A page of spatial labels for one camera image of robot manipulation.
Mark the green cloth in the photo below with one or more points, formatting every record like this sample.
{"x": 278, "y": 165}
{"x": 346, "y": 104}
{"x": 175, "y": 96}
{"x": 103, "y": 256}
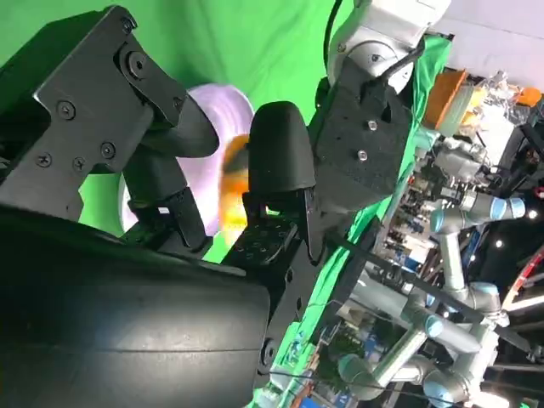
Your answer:
{"x": 255, "y": 42}

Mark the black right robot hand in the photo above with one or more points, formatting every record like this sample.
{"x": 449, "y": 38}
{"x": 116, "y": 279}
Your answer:
{"x": 127, "y": 323}

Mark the lilac plate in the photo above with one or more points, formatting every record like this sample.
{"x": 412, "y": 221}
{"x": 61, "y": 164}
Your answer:
{"x": 225, "y": 106}

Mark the orange and white bread roll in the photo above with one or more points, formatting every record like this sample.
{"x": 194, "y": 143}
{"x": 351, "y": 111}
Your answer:
{"x": 234, "y": 204}

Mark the orange storage bin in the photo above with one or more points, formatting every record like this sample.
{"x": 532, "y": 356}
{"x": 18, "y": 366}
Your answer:
{"x": 446, "y": 93}

